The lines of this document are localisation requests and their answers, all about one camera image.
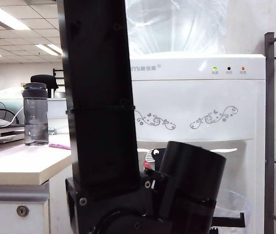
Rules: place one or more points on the white desk partition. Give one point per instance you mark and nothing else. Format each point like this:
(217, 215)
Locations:
(57, 114)

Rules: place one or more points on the double ceiling light panel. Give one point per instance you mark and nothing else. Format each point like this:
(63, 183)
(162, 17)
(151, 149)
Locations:
(49, 49)

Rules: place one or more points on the long ceiling light panel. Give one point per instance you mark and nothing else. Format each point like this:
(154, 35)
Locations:
(6, 18)

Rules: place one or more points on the blue cold water tap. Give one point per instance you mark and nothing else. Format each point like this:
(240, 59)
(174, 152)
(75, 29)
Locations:
(225, 150)

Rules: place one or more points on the round metal drawer lock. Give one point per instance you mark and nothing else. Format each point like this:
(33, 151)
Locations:
(22, 211)

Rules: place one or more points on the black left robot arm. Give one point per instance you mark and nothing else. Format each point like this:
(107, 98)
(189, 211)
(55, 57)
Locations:
(99, 97)

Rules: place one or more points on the dark grey water bottle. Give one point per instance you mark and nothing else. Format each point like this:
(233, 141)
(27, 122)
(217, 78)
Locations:
(35, 117)

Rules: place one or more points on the white water dispenser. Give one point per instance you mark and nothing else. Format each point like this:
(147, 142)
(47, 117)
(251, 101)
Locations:
(189, 97)

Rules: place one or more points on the black slatted metal rack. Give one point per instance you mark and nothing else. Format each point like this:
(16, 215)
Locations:
(58, 73)

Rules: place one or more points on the pink paper sheet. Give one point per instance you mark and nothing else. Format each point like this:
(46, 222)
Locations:
(60, 146)

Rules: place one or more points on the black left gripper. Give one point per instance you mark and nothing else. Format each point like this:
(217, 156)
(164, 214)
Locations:
(228, 222)

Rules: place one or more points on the red hot water tap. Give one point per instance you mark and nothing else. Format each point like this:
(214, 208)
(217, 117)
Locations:
(146, 164)

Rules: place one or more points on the clear plastic mug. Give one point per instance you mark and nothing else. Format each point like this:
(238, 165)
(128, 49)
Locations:
(233, 202)

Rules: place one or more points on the plastic-wrapped water jug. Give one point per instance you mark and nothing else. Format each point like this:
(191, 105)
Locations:
(177, 29)

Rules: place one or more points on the black office chair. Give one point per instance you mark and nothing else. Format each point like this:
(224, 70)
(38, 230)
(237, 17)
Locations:
(43, 80)

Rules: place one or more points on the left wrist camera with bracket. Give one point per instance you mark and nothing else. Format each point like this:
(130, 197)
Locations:
(149, 156)

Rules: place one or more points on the white plastic bag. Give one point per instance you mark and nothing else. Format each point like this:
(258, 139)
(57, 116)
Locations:
(10, 92)

